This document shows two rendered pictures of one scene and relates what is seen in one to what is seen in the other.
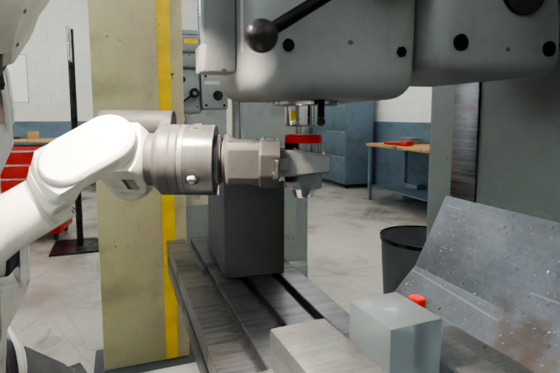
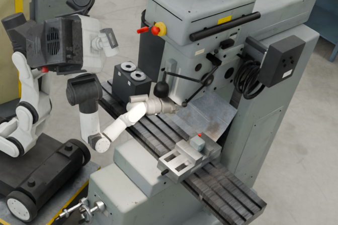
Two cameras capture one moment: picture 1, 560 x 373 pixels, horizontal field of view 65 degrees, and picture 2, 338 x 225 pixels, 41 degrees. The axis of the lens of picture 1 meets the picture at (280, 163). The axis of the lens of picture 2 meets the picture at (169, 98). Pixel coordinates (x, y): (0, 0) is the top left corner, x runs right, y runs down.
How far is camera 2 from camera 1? 206 cm
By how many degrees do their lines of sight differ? 42
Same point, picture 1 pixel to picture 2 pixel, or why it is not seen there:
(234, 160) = (165, 109)
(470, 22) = (217, 84)
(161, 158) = (150, 112)
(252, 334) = (154, 133)
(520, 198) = (219, 92)
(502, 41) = (222, 84)
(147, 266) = (8, 52)
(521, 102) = not seen: hidden behind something
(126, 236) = not seen: outside the picture
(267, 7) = (183, 94)
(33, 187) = (126, 122)
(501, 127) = not seen: hidden behind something
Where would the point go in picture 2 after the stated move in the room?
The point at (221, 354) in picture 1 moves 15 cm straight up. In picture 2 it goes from (151, 140) to (155, 120)
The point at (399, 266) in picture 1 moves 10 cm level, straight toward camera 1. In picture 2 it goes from (152, 38) to (153, 44)
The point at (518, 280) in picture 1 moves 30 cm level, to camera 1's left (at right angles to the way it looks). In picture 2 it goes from (215, 113) to (169, 119)
